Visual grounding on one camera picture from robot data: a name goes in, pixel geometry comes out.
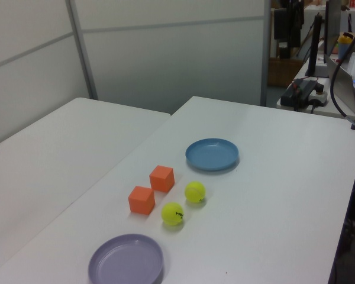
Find orange foam cube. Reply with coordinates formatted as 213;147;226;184
149;164;175;193
128;185;156;214

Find yellow-green tennis ball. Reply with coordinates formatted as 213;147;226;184
161;202;185;226
185;180;206;204

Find blue plastic plate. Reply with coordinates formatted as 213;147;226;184
185;138;240;172

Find brown cardboard box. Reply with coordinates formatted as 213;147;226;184
267;57;304;88

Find black electronics box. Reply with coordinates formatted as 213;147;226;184
280;79;317;108

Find purple plastic plate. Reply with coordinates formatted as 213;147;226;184
88;233;165;284

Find emergency stop button box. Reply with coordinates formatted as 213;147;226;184
309;83;328;108

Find white office desk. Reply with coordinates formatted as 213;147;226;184
276;40;355;121

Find black computer monitor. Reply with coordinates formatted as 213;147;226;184
304;0;341;78

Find grey laptop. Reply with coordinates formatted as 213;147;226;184
324;53;355;118

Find blue plastic cup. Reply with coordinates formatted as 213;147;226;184
337;42;355;62

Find yellow toy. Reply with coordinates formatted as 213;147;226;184
338;31;355;45

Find grey partition post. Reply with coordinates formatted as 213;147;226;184
66;0;99;101
262;0;273;108

